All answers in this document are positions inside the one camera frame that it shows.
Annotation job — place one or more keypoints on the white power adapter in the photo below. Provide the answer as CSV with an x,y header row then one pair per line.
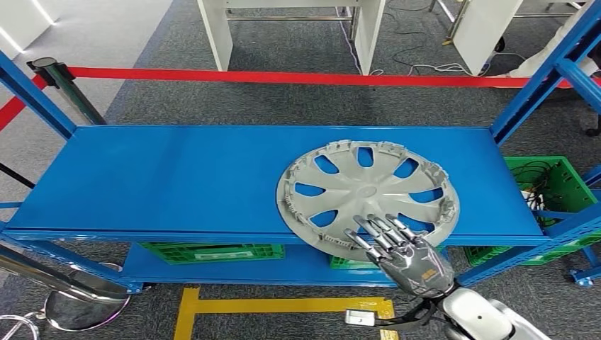
x,y
533,201

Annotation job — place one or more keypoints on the chrome stanchion with round base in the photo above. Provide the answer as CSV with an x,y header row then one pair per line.
x,y
89,312

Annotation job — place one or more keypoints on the white desk with angled legs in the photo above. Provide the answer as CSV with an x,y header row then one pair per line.
x,y
482,33

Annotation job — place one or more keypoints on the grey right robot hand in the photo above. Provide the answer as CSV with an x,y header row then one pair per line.
x,y
418,267

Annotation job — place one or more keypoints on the thin black rod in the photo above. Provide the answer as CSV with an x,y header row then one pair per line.
x,y
16,175

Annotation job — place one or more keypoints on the short red barrier belt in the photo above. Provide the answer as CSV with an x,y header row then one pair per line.
x,y
14,109

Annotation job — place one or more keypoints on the blue metal shelf rack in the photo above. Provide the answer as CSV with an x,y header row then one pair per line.
x,y
164,178

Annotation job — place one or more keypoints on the grey plastic wheel cover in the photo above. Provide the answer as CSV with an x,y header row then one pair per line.
x,y
366,192

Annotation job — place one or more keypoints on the green plastic crate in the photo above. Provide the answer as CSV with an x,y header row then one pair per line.
x,y
211,253
347,263
570,184

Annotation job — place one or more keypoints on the white desk with steel rails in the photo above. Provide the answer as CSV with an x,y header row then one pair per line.
x,y
216,33

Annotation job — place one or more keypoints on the long red barrier belt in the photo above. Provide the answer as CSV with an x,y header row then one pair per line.
x,y
281,77

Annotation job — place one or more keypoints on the person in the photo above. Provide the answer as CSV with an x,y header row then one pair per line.
x,y
540,63

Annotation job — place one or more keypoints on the yellow floor tape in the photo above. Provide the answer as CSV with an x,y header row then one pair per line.
x,y
188,319

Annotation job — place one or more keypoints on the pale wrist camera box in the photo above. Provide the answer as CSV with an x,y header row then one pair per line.
x,y
360,317

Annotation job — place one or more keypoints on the black-topped barrier post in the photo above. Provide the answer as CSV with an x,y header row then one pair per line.
x,y
69,89

